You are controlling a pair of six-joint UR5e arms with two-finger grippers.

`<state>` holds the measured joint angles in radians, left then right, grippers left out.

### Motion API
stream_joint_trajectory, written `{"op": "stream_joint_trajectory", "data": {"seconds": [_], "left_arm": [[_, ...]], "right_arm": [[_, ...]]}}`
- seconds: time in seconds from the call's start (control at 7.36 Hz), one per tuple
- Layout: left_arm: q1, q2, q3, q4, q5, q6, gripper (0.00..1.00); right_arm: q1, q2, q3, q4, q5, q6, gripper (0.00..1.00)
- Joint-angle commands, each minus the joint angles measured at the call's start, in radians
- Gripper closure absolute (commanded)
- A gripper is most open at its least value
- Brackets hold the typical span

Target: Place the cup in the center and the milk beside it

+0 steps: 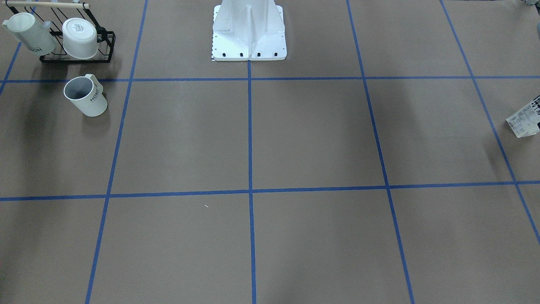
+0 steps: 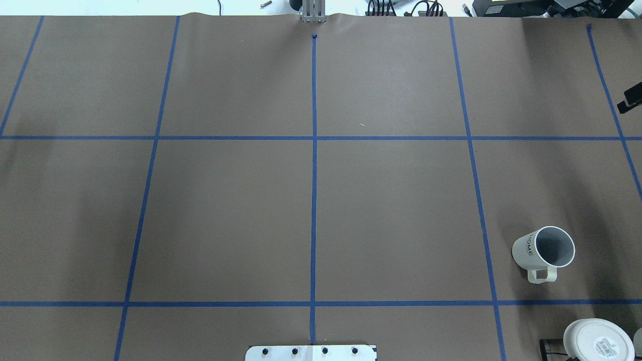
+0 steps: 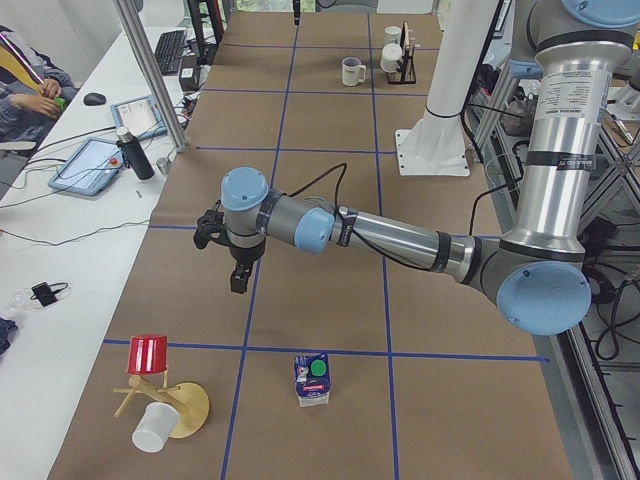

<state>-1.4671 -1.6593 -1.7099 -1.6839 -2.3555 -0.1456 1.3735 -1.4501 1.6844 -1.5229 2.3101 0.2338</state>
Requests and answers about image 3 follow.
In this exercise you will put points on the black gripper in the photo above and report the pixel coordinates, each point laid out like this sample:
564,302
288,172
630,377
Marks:
244,254

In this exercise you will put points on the blue white milk carton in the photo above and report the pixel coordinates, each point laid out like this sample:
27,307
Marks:
312,379

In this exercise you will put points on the white grey mug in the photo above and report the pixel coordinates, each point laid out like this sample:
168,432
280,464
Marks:
353,72

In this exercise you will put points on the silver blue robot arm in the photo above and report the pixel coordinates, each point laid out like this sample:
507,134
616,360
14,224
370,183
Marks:
533,273

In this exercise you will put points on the red plastic cup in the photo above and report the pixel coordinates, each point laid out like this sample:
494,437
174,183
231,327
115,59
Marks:
147,354

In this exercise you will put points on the white plastic cup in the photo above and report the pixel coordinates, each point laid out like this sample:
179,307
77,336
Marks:
155,427

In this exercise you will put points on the wooden mug tree stand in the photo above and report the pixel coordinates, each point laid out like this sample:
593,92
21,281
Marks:
189,399

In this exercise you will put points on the black water bottle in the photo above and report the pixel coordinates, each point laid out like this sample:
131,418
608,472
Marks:
133,154

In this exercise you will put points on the blue teach pendant tablet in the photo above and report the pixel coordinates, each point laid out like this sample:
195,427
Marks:
90,169

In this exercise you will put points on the small black adapter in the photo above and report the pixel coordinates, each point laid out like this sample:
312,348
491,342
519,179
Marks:
46,293

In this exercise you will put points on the black box on desk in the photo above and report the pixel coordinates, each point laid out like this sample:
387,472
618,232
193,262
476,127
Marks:
189,73

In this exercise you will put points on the black computer mouse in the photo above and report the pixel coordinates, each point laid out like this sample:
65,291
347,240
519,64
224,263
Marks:
94,99

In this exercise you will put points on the black keyboard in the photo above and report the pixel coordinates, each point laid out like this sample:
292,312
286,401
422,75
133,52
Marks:
169,50

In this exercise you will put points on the white mug on rack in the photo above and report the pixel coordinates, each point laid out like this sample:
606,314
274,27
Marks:
391,55

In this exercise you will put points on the seated person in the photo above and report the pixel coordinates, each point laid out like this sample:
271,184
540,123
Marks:
34,91

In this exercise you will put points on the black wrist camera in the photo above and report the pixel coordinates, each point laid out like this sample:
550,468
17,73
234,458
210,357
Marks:
211,228

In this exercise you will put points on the aluminium frame post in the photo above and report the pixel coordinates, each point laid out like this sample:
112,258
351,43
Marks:
145,58

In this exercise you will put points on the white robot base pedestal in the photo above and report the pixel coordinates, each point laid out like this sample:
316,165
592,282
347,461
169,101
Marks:
435,145

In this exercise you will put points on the black wire mug rack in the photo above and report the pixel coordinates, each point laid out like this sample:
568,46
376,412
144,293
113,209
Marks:
405,73

